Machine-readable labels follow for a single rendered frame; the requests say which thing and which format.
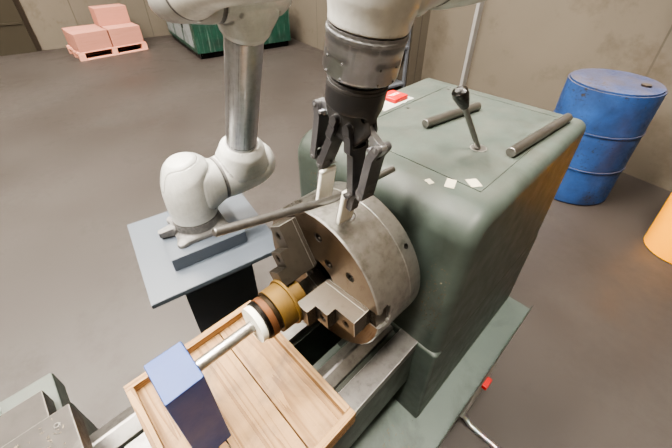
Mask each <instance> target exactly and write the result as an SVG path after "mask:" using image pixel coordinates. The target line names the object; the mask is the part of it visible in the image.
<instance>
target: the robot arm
mask: <svg viewBox="0 0 672 448"><path fill-rule="evenodd" d="M147 1H148V5H149V7H150V8H151V9H152V11H153V12H154V13H155V14H156V15H158V16H159V17H160V18H162V19H163V20H165V21H167V22H170V23H175V24H199V25H216V24H217V25H218V28H219V30H220V32H221V33H222V35H223V40H224V82H225V124H226V135H225V136H224V137H223V138H222V139H221V140H220V142H219V146H218V148H217V150H216V152H215V155H214V156H212V157H210V158H204V157H203V156H201V155H199V154H197V153H193V152H180V153H176V154H174V155H172V156H170V157H169V158H167V159H166V161H165V162H164V163H163V165H162V168H161V173H160V187H161V192H162V196H163V199H164V202H165V205H166V208H167V210H168V212H169V214H170V216H169V217H168V218H167V223H168V224H169V225H167V226H166V227H164V228H162V229H160V230H158V234H159V236H160V238H167V237H172V236H176V238H177V245H178V248H179V249H185V248H187V247H188V246H190V245H192V244H194V243H196V242H199V241H201V240H204V239H207V238H209V237H212V236H213V234H212V229H213V228H214V227H217V226H221V225H225V224H229V223H228V222H227V221H226V220H225V219H224V217H223V215H222V214H221V212H220V211H219V209H218V206H219V205H221V204H222V203H223V202H224V201H225V200H226V199H227V198H230V197H233V196H236V195H239V194H241V193H243V192H246V191H248V190H250V189H252V188H254V187H256V186H258V185H260V184H262V183H263V182H264V181H266V180H267V179H268V178H269V177H270V176H271V174H272V173H273V172H274V169H275V165H276V160H275V156H274V154H273V152H272V150H271V149H270V147H269V146H268V145H266V144H265V143H263V142H262V141H261V139H259V138H258V137H257V136H258V122H259V107H260V93H261V79H262V64H263V50H264V42H265V41H266V40H267V39H268V38H269V37H270V35H271V32H272V30H273V28H274V26H275V24H276V22H277V20H278V18H279V16H282V15H283V14H284V13H285V12H286V11H287V10H288V8H289V7H290V5H291V2H292V0H147ZM483 1H486V0H327V8H328V9H327V21H326V25H325V30H326V33H325V43H324V52H323V61H322V64H323V68H324V71H325V72H326V73H327V78H326V86H325V95H324V97H322V98H319V99H315V100H313V101H312V106H313V114H314V117H313V127H312V137H311V146H310V157H311V158H312V159H315V160H316V161H317V163H316V165H317V167H318V173H317V181H318V186H317V194H316V200H318V199H322V198H326V197H329V196H332V190H333V184H334V179H335V173H336V167H337V166H335V165H331V164H333V163H335V162H337V161H335V157H336V155H337V153H338V151H339V148H340V146H341V144H342V142H344V153H346V154H347V189H346V190H344V191H342V195H341V200H340V204H339V209H338V214H337V219H336V223H337V224H338V225H340V224H341V223H343V222H345V221H347V220H349V219H351V218H352V215H353V211H354V209H356V208H357V207H358V205H359V202H361V201H363V200H365V199H367V198H369V197H371V196H373V195H374V192H375V188H376V185H377V182H378V178H379V175H380V171H381V168H382V165H383V161H384V158H385V156H386V155H387V153H388V152H389V151H390V150H391V148H392V145H391V143H390V142H389V141H385V142H383V141H382V139H381V138H380V137H379V135H378V134H377V131H378V127H377V118H378V116H379V114H380V113H381V111H382V109H383V107H384V103H385V99H386V95H387V91H388V87H389V85H391V84H392V83H394V82H395V80H396V79H397V77H398V73H399V69H400V66H401V62H402V58H403V55H404V51H405V47H406V45H407V43H408V40H409V33H410V30H411V27H412V24H413V22H414V20H415V17H420V16H422V15H423V14H424V13H426V12H427V11H428V10H430V9H431V10H444V9H450V8H456V7H464V6H469V5H473V4H477V3H480V2H483ZM368 146H369V147H368ZM319 147H320V149H318V148H319ZM366 151H367V155H366ZM330 165H331V166H330Z"/></svg>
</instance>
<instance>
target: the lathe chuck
mask: <svg viewBox="0 0 672 448"><path fill-rule="evenodd" d="M316 194H317V189H316V190H314V191H312V192H311V193H309V194H307V195H305V196H303V197H301V198H300V199H298V200H296V201H294V202H292V203H290V204H289V205H287V206H285V207H283V208H281V209H285V208H289V207H291V206H293V205H294V206H296V205H300V204H304V203H307V202H311V201H315V200H316ZM340 200H341V199H340ZM340 200H338V201H336V202H334V203H332V204H329V205H326V206H322V207H319V208H316V209H312V210H309V211H305V212H302V213H298V214H295V217H296V219H297V221H298V223H299V225H300V228H301V230H302V232H303V234H304V236H305V238H306V241H307V243H308V245H309V247H310V249H311V251H312V254H313V256H314V258H315V259H316V260H317V261H318V262H317V265H316V266H315V267H313V268H311V269H310V270H309V271H307V272H306V273H304V274H303V275H302V276H300V277H299V278H298V279H296V280H295V281H297V282H298V283H299V282H301V281H302V280H303V279H305V278H306V277H307V276H309V275H311V274H312V273H311V271H312V270H313V269H314V268H316V269H317V270H318V269H320V270H321V271H322V273H323V274H324V275H325V276H326V278H327V279H329V280H330V279H332V281H333V282H334V283H335V284H336V285H338V286H339V287H340V288H342V289H343V290H344V291H346V292H347V293H348V294H350V295H351V296H352V297H354V298H355V299H356V300H358V301H359V302H360V303H362V304H363V305H364V306H366V307H367V308H368V309H370V310H371V311H372V312H374V313H375V314H376V315H381V314H382V313H383V309H384V308H385V307H386V306H387V313H386V318H385V319H384V322H383V323H382V324H379V325H378V326H377V327H375V326H374V325H372V324H371V323H370V322H369V324H368V325H367V326H366V327H365V328H364V329H363V330H362V331H361V332H359V333H358V334H357V335H356V336H355V337H353V336H352V335H351V334H350V333H348V332H347V331H346V330H345V329H344V328H342V327H341V326H340V325H339V324H338V323H337V322H336V323H335V324H334V325H333V326H332V327H331V328H330V329H329V330H330V331H331V332H333V333H334V334H336V335H337V336H339V337H340V338H342V339H344V340H346V341H349V342H352V343H356V344H368V343H370V342H372V341H373V340H374V339H375V338H376V337H377V336H378V335H379V334H380V333H381V332H382V331H383V330H384V329H385V328H386V327H388V326H389V325H390V324H391V323H392V322H393V321H394V320H395V319H396V318H397V317H398V316H399V315H400V314H401V313H402V312H403V311H404V309H405V308H406V306H407V304H408V301H409V295H410V283H409V277H408V272H407V269H406V265H405V263H404V260H403V257H402V255H401V253H400V251H399V249H398V247H397V245H396V243H395V241H394V240H393V238H392V237H391V235H390V234H389V232H388V231H387V229H386V228H385V227H384V225H383V224H382V223H381V222H380V221H379V219H378V218H377V217H376V216H375V215H374V214H373V213H372V212H371V211H370V210H369V209H368V208H367V207H365V206H364V205H363V204H362V203H361V202H359V205H358V207H357V208H356V209H354V211H353V213H354V214H355V220H354V221H352V222H349V223H347V222H343V223H341V224H340V225H338V224H337V223H336V219H337V212H338V209H339V204H340ZM281 209H280V210H281Z"/></svg>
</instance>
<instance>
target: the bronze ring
mask: <svg viewBox="0 0 672 448"><path fill-rule="evenodd" d="M305 296H306V293H305V291H304V289H303V288H302V287H301V285H300V284H299V283H298V282H297V281H295V280H294V281H293V282H292V283H290V284H289V285H288V286H286V285H284V284H283V283H282V282H281V281H279V280H276V279H274V280H272V281H271V282H270V285H269V286H268V287H266V288H265V289H264V290H262V291H261V292H259V293H258V297H256V298H254V299H253V300H251V302H249V303H248V304H247V306H251V307H253V308H254V309H255V310H256V311H257V312H258V314H259V315H260V316H261V318H262V319H263V321H264V323H265V324H266V326H267V328H268V331H269V339H271V338H273V337H275V336H276V335H277V334H279V333H280V331H282V332H285V331H286V330H287V329H289V328H290V327H291V326H292V325H294V324H295V323H296V324H299V323H300V322H301V321H302V319H303V315H302V311H301V308H300V306H299V304H298V302H299V301H300V300H301V299H303V298H304V297H305Z"/></svg>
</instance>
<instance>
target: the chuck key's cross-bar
mask: <svg viewBox="0 0 672 448"><path fill-rule="evenodd" d="M393 172H395V167H394V166H390V167H388V168H386V169H384V170H382V171H380V175H379V178H378V180H379V179H381V178H383V177H385V176H387V175H389V174H391V173H393ZM346 189H347V188H346ZM346 189H344V190H346ZM344 190H342V191H344ZM342 191H340V192H338V193H336V194H334V195H332V196H329V197H326V198H322V199H318V200H315V201H311V202H307V203H304V204H300V205H296V206H292V207H289V208H285V209H281V210H277V211H274V212H270V213H266V214H262V215H259V216H255V217H251V218H247V219H244V220H240V221H236V222H232V223H229V224H225V225H221V226H217V227H214V228H213V229H212V234H213V236H215V237H219V236H222V235H226V234H229V233H232V232H236V231H239V230H243V229H246V228H250V227H253V226H257V225H260V224H264V223H267V222H271V221H274V220H277V219H281V218H284V217H288V216H291V215H295V214H298V213H302V212H305V211H309V210H312V209H316V208H319V207H322V206H326V205H329V204H332V203H334V202H336V201H338V200H340V199H341V195H342Z"/></svg>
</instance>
